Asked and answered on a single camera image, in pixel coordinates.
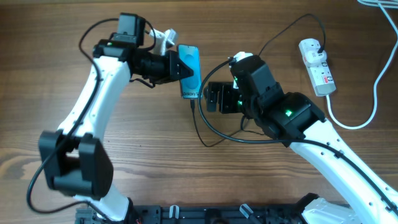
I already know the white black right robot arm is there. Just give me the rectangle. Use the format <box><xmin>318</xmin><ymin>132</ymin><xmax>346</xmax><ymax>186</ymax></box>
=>
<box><xmin>221</xmin><ymin>52</ymin><xmax>397</xmax><ymax>223</ymax></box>

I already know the black USB charging cable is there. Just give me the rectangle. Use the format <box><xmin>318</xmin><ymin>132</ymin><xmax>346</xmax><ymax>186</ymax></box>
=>
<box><xmin>190</xmin><ymin>13</ymin><xmax>326</xmax><ymax>148</ymax></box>

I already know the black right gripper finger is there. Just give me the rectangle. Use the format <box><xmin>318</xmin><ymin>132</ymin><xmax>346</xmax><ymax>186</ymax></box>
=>
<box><xmin>205</xmin><ymin>82</ymin><xmax>234</xmax><ymax>95</ymax></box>
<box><xmin>206</xmin><ymin>93</ymin><xmax>218</xmax><ymax>112</ymax></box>

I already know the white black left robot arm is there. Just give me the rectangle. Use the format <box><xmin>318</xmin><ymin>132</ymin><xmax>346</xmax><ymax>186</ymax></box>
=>
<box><xmin>38</xmin><ymin>13</ymin><xmax>193</xmax><ymax>223</ymax></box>

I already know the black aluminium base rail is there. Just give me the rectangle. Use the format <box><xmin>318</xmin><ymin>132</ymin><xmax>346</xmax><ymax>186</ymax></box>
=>
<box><xmin>75</xmin><ymin>203</ymin><xmax>352</xmax><ymax>224</ymax></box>

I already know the white charger plug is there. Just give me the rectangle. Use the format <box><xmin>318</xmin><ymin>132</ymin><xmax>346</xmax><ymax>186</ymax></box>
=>
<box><xmin>303</xmin><ymin>50</ymin><xmax>327</xmax><ymax>67</ymax></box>

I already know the white power strip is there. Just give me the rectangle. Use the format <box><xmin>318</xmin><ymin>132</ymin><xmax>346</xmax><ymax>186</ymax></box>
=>
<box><xmin>298</xmin><ymin>39</ymin><xmax>336</xmax><ymax>96</ymax></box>

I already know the white power strip cable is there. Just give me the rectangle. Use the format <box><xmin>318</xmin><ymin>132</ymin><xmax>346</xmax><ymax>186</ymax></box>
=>
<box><xmin>325</xmin><ymin>0</ymin><xmax>398</xmax><ymax>131</ymax></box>

